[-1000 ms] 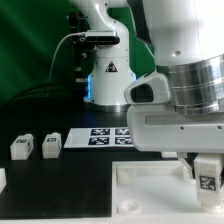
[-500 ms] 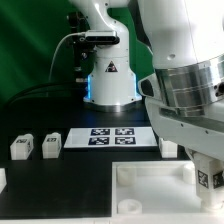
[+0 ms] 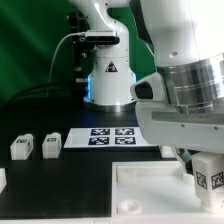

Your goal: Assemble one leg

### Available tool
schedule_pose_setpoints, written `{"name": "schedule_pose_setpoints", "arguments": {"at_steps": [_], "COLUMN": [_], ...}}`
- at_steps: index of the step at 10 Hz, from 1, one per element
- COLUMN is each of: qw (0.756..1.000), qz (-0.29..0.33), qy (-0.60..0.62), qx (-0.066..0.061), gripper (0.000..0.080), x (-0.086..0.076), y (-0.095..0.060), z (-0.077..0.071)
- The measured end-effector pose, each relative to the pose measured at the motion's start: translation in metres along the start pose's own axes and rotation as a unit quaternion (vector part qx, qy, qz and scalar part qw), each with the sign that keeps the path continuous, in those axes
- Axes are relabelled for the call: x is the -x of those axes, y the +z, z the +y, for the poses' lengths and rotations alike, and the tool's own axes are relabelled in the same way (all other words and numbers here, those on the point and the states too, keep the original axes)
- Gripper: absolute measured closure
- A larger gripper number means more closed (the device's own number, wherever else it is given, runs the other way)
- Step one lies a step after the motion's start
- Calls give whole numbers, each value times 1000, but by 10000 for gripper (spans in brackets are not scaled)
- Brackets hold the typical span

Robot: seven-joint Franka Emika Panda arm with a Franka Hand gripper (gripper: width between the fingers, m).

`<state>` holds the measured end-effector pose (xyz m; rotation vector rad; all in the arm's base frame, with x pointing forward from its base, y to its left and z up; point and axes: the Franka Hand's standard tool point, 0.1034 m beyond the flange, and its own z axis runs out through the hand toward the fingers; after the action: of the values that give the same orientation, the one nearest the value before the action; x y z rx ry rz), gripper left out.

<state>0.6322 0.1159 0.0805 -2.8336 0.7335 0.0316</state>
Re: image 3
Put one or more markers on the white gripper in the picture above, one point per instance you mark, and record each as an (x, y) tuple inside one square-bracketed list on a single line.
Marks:
[(161, 124)]

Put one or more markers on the white square tabletop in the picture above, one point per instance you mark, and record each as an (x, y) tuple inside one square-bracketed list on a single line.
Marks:
[(155, 193)]

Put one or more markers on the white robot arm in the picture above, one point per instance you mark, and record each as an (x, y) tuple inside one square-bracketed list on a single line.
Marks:
[(181, 105)]

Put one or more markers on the white marker sheet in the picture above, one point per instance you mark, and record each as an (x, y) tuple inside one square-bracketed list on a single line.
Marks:
[(105, 137)]

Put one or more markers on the white part left edge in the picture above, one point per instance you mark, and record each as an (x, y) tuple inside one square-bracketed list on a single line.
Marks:
[(3, 181)]

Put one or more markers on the black camera on base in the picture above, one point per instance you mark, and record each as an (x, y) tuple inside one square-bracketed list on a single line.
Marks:
[(102, 37)]

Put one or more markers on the black camera stand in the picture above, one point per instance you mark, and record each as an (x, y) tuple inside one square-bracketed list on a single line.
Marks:
[(78, 24)]

